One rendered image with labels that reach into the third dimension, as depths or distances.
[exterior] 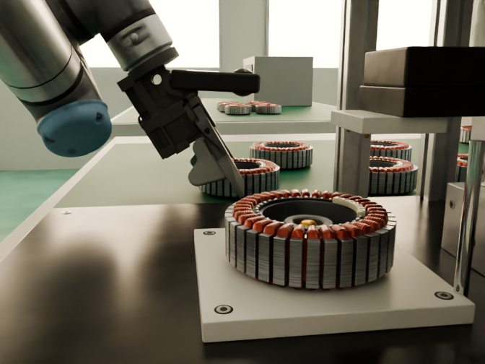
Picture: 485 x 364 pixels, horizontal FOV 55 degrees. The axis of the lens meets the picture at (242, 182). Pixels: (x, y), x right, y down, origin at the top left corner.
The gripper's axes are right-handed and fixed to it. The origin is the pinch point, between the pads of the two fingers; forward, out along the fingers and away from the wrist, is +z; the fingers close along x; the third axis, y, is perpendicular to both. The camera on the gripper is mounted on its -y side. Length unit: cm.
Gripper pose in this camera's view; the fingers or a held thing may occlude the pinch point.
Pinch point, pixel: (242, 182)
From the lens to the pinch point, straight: 64.2
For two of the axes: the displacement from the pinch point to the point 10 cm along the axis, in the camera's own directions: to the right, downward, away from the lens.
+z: 5.0, 8.4, 2.3
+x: 0.8, 2.2, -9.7
